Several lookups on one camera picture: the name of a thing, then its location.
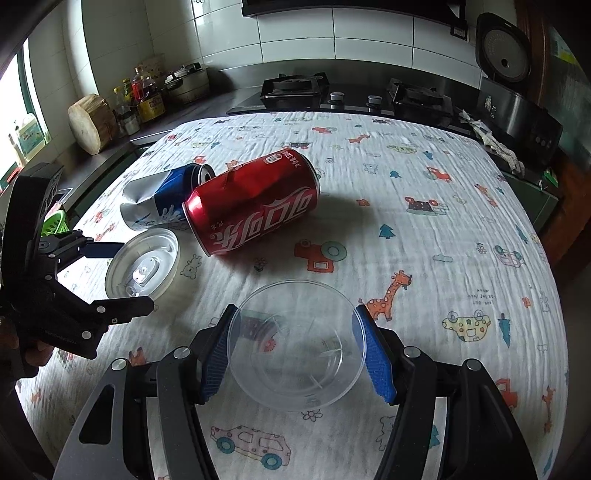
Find green perforated plastic basket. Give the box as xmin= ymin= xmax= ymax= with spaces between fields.
xmin=41 ymin=210 xmax=69 ymax=237

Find small white jar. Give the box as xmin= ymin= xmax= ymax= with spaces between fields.
xmin=120 ymin=111 xmax=140 ymax=136

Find dark oil bottle yellow label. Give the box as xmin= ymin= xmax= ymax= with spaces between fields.
xmin=136 ymin=66 xmax=165 ymax=123

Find round wooden chopping block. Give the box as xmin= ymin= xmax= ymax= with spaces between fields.
xmin=67 ymin=94 xmax=118 ymax=155

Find red sauce bottle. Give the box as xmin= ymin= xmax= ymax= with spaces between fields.
xmin=131 ymin=78 xmax=144 ymax=104

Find red cola can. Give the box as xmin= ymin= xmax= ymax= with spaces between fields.
xmin=182 ymin=148 xmax=320 ymax=256

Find dish soap bottle on sill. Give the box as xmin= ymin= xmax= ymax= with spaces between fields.
xmin=10 ymin=113 xmax=46 ymax=163

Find green cabinet doors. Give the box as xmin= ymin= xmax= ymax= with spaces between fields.
xmin=66 ymin=146 xmax=148 ymax=228

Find steel pot with handle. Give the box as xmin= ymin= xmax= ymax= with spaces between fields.
xmin=164 ymin=62 xmax=209 ymax=105

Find open rice cooker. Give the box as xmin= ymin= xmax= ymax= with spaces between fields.
xmin=476 ymin=12 xmax=562 ymax=150

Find left human hand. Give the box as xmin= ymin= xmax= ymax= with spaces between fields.
xmin=0 ymin=321 xmax=54 ymax=367

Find white plastic lid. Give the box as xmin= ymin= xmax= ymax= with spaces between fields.
xmin=104 ymin=228 xmax=179 ymax=300

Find crushed blue white can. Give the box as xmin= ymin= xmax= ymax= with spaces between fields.
xmin=120 ymin=163 xmax=215 ymax=230

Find clear plastic bowl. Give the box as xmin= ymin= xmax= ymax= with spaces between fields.
xmin=228 ymin=280 xmax=367 ymax=412

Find black gas stove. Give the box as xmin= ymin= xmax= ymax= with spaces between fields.
xmin=228 ymin=72 xmax=458 ymax=129

